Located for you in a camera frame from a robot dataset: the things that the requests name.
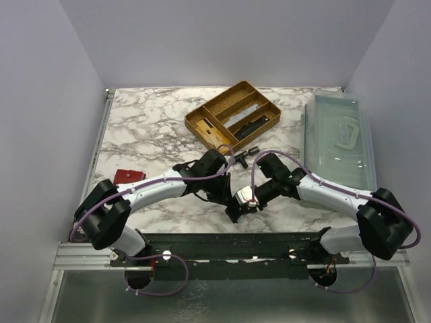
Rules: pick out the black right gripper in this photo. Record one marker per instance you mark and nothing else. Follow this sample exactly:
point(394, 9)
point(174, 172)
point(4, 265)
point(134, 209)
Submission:
point(238, 208)

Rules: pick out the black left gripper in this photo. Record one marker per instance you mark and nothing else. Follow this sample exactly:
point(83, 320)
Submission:
point(221, 190)

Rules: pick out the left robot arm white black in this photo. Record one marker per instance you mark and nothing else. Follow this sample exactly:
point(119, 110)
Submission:
point(104, 213)

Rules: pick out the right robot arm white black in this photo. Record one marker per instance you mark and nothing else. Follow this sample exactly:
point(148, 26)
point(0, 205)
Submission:
point(381, 225)

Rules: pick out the yellow cards in tray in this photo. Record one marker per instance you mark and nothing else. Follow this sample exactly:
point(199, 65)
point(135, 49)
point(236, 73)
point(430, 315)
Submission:
point(211, 134)

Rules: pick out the black cards in tray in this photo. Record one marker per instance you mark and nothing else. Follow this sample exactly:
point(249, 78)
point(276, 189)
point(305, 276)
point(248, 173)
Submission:
point(250, 127)

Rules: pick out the grey cards in tray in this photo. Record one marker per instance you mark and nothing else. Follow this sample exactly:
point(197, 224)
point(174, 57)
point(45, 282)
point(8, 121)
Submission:
point(238, 117)

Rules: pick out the red leather card holder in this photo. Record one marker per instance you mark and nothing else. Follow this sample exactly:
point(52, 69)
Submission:
point(123, 176)

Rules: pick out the black T-shaped pipe fitting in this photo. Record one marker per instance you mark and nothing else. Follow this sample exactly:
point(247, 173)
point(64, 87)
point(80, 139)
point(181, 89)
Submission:
point(241, 157)

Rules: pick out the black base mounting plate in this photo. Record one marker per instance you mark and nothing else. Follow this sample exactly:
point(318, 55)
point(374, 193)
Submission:
point(230, 256)

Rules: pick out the brown woven organizer tray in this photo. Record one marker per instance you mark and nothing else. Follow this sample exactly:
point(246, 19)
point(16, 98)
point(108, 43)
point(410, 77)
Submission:
point(230, 102)

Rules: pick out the clear plastic storage box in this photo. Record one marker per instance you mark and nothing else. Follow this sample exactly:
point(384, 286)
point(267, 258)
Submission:
point(337, 141)

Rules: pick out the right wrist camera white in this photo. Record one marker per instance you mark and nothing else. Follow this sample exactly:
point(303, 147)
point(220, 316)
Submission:
point(244, 197)

